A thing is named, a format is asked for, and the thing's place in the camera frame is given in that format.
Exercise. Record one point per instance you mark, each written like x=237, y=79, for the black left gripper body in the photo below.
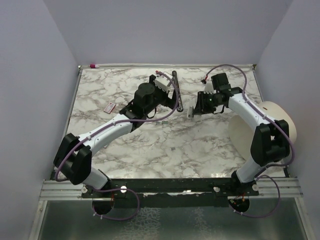
x=158, y=97

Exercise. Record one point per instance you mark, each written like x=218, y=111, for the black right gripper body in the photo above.
x=211, y=102

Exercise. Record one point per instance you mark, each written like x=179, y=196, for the white stapler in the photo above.
x=190, y=115

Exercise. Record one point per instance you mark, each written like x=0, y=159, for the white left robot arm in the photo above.
x=74, y=156

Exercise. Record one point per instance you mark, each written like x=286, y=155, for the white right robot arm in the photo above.
x=270, y=142

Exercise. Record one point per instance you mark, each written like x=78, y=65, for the red white staple box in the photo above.
x=109, y=108

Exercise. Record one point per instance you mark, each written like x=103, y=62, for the large white paper roll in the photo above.
x=241, y=135

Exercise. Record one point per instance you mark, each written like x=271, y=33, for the pink capped white tube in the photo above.
x=94, y=66

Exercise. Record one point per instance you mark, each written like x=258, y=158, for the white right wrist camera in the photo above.
x=208, y=89

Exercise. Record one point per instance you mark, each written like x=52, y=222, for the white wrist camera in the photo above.
x=208, y=89
x=162, y=83

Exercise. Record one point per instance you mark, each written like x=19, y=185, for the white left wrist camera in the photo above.
x=162, y=83

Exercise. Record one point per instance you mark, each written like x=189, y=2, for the aluminium frame rail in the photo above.
x=273, y=187

